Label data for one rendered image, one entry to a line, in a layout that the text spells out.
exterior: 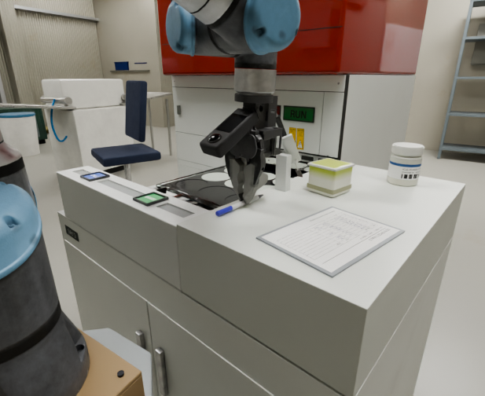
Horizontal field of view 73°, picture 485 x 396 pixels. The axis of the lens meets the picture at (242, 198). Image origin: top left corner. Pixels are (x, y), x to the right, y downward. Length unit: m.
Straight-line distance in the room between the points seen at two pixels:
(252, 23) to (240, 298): 0.39
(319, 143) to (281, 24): 0.71
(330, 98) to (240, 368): 0.78
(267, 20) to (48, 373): 0.45
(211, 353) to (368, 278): 0.35
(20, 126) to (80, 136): 2.05
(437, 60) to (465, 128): 1.22
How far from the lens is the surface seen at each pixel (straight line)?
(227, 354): 0.65
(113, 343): 0.60
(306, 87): 1.11
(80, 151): 4.38
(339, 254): 0.51
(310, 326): 0.48
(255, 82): 0.59
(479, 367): 1.95
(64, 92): 4.39
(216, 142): 0.56
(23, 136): 6.32
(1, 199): 0.39
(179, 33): 0.53
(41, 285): 0.40
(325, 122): 1.08
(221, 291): 0.57
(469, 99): 6.63
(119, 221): 0.80
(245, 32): 0.42
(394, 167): 0.88
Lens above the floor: 1.21
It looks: 20 degrees down
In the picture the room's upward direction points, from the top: straight up
